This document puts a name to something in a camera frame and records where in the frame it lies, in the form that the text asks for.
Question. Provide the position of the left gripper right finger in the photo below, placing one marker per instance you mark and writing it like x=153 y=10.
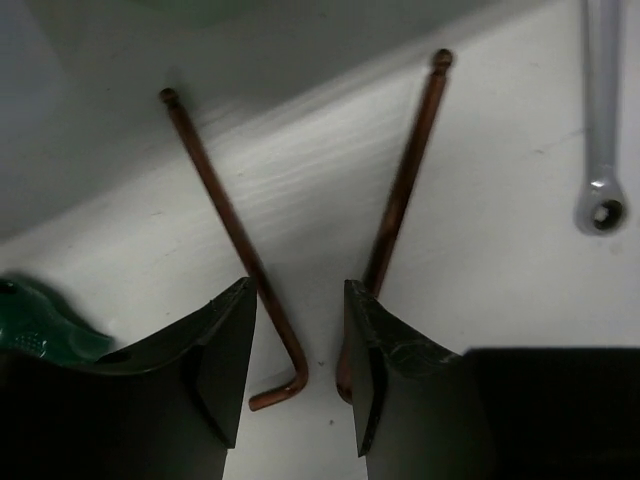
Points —
x=422 y=411

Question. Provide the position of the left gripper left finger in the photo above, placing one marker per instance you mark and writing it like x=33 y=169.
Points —
x=165 y=407

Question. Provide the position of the thin brown hex key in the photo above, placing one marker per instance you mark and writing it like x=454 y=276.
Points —
x=245 y=250

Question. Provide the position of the green plastic toolbox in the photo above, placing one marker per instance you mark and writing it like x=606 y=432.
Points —
x=193 y=10

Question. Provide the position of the right green stubby screwdriver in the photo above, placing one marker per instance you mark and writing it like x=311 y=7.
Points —
x=32 y=323

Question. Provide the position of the small silver wrench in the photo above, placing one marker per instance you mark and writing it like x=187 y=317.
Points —
x=601 y=207

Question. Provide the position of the medium brown hex key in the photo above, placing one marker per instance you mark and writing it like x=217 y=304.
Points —
x=407 y=172

